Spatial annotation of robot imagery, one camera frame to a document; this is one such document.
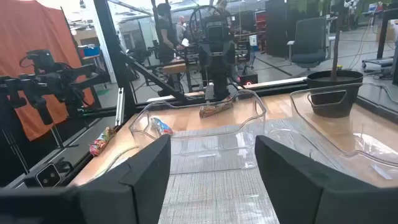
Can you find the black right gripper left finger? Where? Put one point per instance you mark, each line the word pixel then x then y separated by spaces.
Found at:
pixel 124 202

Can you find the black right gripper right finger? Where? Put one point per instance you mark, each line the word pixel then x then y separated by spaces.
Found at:
pixel 311 202

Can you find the multicoloured granola bar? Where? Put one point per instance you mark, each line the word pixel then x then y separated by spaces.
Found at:
pixel 216 109

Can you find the red granola bar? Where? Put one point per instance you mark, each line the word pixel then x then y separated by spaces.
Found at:
pixel 101 143

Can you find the blue granola bar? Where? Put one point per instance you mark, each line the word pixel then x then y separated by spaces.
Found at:
pixel 161 127

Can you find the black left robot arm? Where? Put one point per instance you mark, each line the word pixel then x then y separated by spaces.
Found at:
pixel 219 81

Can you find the background black robot arm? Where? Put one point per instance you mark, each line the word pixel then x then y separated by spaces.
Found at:
pixel 46 84

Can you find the wooden workbench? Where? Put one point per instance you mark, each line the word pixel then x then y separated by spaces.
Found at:
pixel 180 67

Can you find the person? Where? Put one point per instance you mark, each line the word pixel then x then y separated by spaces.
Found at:
pixel 166 37
pixel 181 29

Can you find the red tool cabinet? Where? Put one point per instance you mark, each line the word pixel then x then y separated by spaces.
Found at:
pixel 260 21

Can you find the black cabinet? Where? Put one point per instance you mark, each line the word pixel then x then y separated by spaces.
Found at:
pixel 278 28

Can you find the clear plastic bin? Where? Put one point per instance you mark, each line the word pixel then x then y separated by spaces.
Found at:
pixel 367 133
pixel 280 137
pixel 202 146

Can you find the grey woven mat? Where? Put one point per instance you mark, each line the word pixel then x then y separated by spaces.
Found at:
pixel 217 213

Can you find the grey office chair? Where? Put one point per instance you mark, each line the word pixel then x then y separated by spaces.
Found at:
pixel 311 40

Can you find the green potted plant black pot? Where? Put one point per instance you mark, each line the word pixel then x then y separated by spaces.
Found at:
pixel 323 77

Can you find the orange curtain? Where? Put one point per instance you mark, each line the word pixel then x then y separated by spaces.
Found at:
pixel 31 31

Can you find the table-level camera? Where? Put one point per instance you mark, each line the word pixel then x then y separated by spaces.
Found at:
pixel 48 175

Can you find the silver aluminium bracket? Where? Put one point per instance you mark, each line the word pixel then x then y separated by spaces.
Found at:
pixel 119 105

